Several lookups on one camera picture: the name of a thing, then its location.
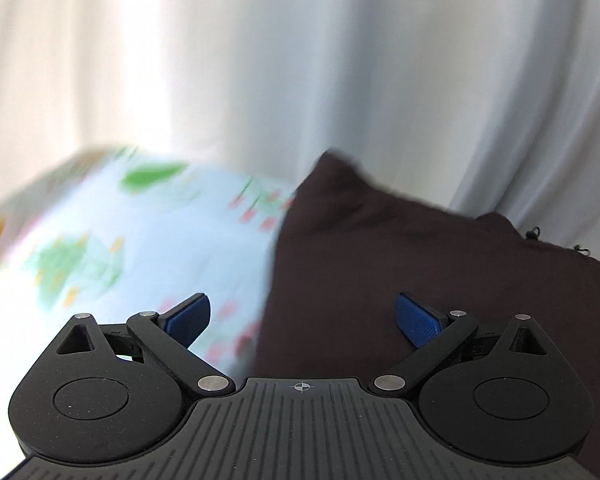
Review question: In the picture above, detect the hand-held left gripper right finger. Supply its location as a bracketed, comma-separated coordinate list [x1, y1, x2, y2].
[368, 291, 550, 396]

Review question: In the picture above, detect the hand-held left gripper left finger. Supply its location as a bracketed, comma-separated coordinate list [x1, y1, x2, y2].
[54, 292, 237, 396]

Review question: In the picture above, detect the dark brown jacket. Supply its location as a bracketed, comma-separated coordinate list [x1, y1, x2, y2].
[254, 148, 600, 471]

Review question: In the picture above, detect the floral bed sheet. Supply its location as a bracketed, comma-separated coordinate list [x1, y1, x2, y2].
[0, 144, 301, 478]

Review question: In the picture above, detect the white curtain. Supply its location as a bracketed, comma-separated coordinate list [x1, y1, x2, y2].
[0, 0, 600, 273]

